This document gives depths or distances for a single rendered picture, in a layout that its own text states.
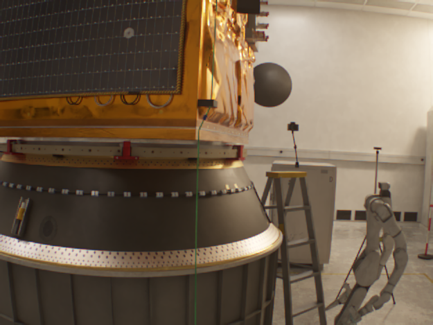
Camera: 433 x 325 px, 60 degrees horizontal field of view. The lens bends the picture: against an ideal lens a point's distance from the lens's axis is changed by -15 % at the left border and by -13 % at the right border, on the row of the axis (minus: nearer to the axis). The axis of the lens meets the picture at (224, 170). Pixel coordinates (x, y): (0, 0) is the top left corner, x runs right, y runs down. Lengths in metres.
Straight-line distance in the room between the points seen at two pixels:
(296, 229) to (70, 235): 4.45
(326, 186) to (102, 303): 4.49
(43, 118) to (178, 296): 1.09
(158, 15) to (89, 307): 1.38
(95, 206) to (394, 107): 8.96
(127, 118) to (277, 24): 8.71
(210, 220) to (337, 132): 8.02
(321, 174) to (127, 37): 4.50
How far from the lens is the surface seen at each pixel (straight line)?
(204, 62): 1.86
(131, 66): 1.87
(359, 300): 2.81
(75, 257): 1.99
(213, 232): 2.18
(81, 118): 2.00
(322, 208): 6.05
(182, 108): 1.81
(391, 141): 10.28
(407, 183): 10.43
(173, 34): 1.84
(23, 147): 2.35
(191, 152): 2.21
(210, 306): 2.19
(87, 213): 2.05
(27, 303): 2.22
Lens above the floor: 1.74
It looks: 3 degrees down
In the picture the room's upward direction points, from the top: 2 degrees clockwise
